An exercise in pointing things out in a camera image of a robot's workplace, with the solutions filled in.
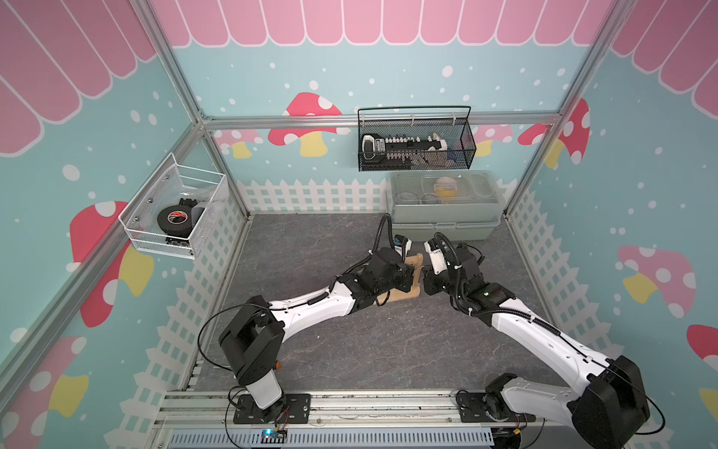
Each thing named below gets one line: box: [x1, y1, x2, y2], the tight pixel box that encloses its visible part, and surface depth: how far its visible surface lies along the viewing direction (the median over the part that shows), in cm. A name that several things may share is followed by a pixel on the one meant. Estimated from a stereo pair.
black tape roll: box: [157, 204, 194, 238], surface depth 71 cm
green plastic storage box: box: [385, 171, 506, 243], surface depth 104 cm
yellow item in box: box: [434, 175, 459, 198], surface depth 106 cm
